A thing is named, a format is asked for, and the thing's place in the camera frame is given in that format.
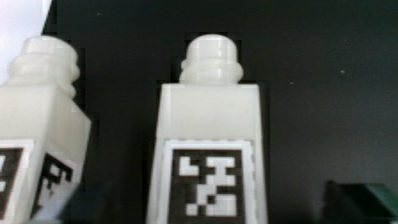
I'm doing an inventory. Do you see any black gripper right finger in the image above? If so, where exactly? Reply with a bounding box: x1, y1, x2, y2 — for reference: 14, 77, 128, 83
322, 181, 398, 224

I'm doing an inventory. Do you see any white leg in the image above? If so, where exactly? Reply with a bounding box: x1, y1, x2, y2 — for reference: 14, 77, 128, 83
146, 34, 268, 224
0, 36, 91, 224

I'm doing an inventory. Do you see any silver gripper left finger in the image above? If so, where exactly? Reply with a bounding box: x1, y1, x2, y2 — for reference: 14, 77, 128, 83
34, 183, 112, 224

